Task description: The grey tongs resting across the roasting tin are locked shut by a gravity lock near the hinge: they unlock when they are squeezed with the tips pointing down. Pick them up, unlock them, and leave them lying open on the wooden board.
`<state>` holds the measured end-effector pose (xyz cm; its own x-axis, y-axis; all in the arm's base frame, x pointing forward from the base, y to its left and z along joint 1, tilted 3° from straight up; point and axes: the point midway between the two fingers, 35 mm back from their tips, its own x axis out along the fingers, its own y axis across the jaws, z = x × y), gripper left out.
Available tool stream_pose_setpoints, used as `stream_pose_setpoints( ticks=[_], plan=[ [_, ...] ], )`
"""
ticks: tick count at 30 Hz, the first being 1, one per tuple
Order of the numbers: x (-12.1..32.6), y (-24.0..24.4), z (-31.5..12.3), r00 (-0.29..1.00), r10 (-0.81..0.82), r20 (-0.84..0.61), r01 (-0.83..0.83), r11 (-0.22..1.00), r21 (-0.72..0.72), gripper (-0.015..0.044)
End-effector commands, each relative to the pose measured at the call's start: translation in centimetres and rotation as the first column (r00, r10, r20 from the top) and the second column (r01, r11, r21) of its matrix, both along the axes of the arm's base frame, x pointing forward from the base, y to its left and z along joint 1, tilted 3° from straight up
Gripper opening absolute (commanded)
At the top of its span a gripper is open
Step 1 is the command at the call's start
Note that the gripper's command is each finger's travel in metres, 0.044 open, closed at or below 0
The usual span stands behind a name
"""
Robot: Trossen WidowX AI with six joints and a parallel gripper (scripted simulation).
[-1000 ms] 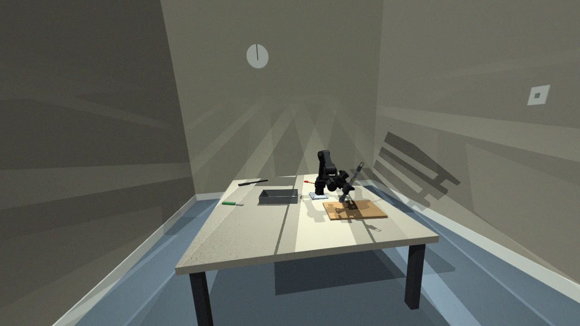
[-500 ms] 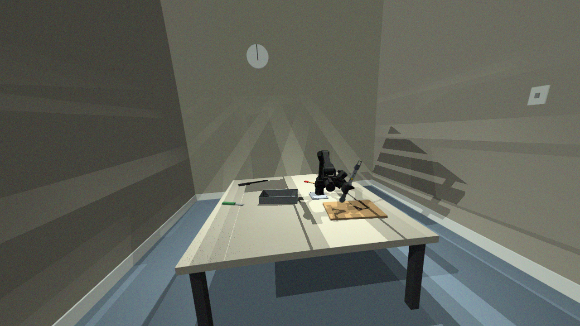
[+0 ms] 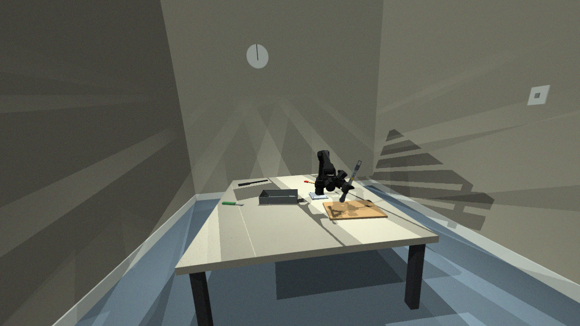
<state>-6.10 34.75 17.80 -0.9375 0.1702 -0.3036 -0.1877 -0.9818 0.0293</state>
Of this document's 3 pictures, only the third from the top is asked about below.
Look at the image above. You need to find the wooden board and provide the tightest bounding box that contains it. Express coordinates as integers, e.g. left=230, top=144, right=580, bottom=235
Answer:
left=323, top=200, right=388, bottom=220

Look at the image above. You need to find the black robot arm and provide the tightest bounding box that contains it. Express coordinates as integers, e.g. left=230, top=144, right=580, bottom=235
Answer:
left=314, top=150, right=347, bottom=195

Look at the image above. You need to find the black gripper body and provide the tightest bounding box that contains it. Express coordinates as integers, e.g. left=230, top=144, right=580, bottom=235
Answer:
left=333, top=178, right=350, bottom=194

